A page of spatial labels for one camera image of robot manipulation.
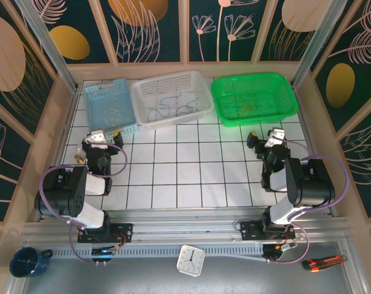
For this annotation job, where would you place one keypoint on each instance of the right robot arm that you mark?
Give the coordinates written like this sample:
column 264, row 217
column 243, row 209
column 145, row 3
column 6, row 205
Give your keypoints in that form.
column 311, row 183

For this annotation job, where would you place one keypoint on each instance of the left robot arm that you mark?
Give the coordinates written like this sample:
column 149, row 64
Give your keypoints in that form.
column 63, row 190

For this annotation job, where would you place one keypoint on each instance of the light blue plastic basket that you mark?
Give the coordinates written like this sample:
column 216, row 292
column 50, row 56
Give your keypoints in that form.
column 96, row 101

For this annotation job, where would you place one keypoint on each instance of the green plastic basket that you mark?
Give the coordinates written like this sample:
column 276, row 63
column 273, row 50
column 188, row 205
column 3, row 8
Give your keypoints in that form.
column 277, row 92

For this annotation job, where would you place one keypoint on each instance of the white plastic basket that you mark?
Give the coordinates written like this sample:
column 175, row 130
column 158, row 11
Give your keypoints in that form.
column 191, row 88

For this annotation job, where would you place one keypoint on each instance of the small controller board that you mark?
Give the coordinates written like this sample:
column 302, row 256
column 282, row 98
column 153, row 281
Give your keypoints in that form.
column 277, row 249
column 104, row 252

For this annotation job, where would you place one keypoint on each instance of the orange black utility knife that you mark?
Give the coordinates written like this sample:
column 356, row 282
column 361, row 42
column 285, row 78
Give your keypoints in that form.
column 320, row 263

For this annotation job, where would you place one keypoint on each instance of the dark blue mug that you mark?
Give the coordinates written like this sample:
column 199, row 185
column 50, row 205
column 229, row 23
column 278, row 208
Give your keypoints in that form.
column 23, row 263

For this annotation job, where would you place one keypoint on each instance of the white square alarm clock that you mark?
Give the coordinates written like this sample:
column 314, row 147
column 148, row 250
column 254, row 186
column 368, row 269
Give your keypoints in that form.
column 190, row 260

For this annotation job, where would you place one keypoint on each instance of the aluminium frame post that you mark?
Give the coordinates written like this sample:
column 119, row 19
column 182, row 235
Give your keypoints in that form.
column 314, row 43
column 50, row 52

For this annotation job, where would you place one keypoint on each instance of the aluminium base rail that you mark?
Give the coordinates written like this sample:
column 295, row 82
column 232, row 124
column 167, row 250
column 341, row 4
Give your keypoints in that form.
column 185, row 229

